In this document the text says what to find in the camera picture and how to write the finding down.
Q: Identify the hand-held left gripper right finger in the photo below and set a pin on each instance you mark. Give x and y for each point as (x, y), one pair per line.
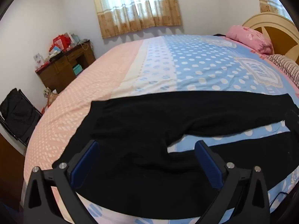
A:
(208, 166)

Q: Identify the white photo card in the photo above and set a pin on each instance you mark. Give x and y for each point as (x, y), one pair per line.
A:
(38, 59)

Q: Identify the red gift bag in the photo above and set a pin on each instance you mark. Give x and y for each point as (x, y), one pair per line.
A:
(60, 42)

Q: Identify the cream and wood headboard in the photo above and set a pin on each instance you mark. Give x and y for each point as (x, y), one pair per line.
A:
(280, 31)

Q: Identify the pink and blue dotted bedsheet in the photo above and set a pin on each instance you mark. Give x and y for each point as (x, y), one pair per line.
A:
(186, 63)

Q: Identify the pink floral pillow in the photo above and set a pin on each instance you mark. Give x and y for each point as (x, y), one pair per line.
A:
(252, 37)

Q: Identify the teal box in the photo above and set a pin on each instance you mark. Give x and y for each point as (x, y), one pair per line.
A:
(77, 70)

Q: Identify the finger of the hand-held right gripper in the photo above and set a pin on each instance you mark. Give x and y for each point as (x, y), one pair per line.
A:
(292, 121)

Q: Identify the striped cloth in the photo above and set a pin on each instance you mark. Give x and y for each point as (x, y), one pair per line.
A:
(288, 66)

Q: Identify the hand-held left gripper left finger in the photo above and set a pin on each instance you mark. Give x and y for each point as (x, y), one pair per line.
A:
(86, 166)

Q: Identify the patterned basket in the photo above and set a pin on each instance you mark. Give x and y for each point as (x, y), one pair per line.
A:
(50, 96)

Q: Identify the black bag on folding chair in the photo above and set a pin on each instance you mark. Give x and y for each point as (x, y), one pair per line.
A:
(18, 115)

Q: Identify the black pants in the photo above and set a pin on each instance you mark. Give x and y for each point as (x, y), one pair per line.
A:
(149, 121)

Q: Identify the beige patterned window curtain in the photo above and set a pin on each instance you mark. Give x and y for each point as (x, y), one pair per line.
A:
(268, 3)
(140, 11)

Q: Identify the dark wooden desk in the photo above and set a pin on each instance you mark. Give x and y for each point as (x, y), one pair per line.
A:
(58, 71)

